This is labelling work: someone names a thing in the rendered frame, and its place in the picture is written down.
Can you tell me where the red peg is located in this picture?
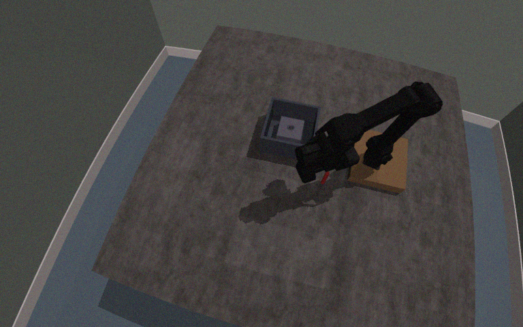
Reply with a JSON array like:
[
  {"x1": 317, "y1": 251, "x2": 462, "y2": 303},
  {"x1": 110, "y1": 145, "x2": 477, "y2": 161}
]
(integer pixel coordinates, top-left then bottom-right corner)
[{"x1": 321, "y1": 172, "x2": 329, "y2": 185}]

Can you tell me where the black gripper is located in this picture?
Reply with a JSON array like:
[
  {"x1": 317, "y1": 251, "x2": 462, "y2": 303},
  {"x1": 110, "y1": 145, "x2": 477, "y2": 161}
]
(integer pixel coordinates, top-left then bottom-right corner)
[{"x1": 296, "y1": 146, "x2": 360, "y2": 183}]

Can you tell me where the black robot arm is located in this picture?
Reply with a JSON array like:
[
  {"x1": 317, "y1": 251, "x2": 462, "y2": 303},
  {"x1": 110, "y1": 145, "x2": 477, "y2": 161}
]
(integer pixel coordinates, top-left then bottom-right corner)
[{"x1": 296, "y1": 81, "x2": 443, "y2": 170}]

